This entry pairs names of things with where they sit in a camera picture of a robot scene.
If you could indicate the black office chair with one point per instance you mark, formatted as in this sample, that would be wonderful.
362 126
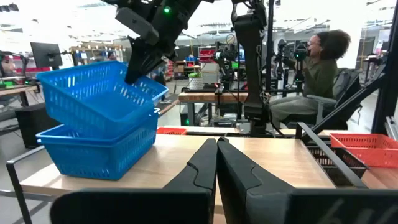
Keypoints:
345 90

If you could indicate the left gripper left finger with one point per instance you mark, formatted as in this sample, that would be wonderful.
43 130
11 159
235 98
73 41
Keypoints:
189 193

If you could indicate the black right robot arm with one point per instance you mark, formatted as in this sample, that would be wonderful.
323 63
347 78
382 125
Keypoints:
252 62

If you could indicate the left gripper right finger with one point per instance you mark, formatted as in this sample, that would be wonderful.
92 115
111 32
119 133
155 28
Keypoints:
248 193

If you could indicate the black computer case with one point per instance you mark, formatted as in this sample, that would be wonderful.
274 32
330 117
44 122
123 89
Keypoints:
34 124

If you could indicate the black rig frame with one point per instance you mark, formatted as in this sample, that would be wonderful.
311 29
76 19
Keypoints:
387 93

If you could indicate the wooden shelf black metal frame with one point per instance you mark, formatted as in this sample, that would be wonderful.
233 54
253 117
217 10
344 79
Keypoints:
264 161

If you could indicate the blue plastic basket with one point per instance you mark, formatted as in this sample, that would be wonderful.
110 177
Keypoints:
102 158
90 93

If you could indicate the rack with red bins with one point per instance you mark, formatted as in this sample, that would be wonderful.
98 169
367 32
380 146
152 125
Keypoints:
206 54

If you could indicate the white pot with plant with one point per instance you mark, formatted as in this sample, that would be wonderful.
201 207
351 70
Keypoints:
196 81

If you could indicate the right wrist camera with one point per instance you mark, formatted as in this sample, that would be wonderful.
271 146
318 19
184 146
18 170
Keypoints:
136 25

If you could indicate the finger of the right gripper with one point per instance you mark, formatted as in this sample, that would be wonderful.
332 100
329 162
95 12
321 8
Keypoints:
141 67

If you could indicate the black computer monitor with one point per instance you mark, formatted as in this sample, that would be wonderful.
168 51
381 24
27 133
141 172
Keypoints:
46 55

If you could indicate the orange plastic basket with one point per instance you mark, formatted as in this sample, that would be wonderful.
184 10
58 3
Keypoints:
171 131
370 152

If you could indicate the black plastic basket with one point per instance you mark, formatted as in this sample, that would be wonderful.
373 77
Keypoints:
335 165

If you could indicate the wooden workbench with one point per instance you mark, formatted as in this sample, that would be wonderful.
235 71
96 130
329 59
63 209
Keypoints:
211 97

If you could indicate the seated person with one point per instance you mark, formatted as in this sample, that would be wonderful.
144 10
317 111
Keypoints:
317 77

